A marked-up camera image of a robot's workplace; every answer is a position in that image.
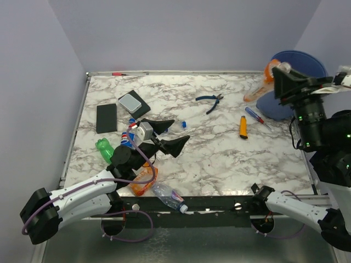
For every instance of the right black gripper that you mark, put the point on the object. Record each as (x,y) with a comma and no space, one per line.
(283,81)

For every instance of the green bear shaped bottle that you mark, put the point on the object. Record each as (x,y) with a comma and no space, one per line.
(105,149)

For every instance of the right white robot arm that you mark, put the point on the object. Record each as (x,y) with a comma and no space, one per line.
(329,140)

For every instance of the red marker pen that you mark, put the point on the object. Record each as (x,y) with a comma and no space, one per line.
(119,74)

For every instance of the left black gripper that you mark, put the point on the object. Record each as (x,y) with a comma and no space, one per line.
(173,147)

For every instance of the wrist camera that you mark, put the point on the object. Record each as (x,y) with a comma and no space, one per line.
(141,131)
(340,83)

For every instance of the black foam block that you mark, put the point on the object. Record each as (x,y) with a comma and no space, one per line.
(106,118)

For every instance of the blue handled screwdriver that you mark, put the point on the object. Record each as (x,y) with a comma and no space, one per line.
(257,117)

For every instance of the clear bottle orange pattern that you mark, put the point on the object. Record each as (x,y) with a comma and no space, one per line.
(267,83)

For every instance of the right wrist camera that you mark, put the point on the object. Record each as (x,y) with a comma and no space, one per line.
(340,83)

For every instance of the blue plastic bin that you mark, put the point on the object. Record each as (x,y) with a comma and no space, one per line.
(300,61)

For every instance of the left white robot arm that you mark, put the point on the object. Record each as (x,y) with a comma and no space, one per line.
(45,213)

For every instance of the black mounting rail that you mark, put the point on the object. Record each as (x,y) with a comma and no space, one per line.
(203,211)

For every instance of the small clear water bottle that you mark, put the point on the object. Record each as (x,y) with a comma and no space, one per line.
(169,197)

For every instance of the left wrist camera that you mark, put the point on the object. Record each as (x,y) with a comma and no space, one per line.
(141,131)

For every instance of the crushed orange label bottle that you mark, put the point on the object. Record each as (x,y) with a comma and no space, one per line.
(144,174)

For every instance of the orange utility knife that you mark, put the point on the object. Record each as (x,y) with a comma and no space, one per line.
(243,128)

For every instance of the crushed bottle blue cap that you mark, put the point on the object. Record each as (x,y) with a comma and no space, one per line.
(170,126)

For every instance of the white grey router box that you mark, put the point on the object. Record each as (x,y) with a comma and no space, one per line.
(130,103)

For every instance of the Pepsi label bottle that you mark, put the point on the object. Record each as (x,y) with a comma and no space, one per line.
(125,141)

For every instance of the black flat box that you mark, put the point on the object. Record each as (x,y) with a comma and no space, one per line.
(145,108)

